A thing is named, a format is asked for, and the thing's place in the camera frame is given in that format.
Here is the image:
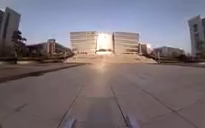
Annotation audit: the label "low pale building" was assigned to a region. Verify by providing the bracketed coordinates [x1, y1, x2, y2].
[152, 46, 186, 58]

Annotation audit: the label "low brown building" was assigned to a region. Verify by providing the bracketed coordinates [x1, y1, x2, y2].
[25, 38, 72, 58]

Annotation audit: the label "pale two-winged building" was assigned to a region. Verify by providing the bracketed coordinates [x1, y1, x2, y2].
[69, 30, 141, 56]

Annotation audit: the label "dark tree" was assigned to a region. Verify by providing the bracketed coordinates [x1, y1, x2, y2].
[11, 30, 28, 58]

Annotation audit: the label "grey paved plaza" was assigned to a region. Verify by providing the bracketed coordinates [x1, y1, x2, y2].
[0, 62, 205, 128]

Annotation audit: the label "raised reddish paved strip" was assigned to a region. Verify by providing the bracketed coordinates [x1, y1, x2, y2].
[0, 62, 81, 87]

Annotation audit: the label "wide stone stairs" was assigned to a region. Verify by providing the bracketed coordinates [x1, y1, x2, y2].
[63, 53, 158, 65]

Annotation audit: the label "tall grey building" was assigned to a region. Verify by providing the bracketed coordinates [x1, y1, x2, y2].
[187, 11, 205, 58]
[0, 4, 22, 58]

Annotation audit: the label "robot's own part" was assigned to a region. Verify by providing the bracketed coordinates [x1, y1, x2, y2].
[63, 116, 78, 128]
[125, 114, 140, 128]

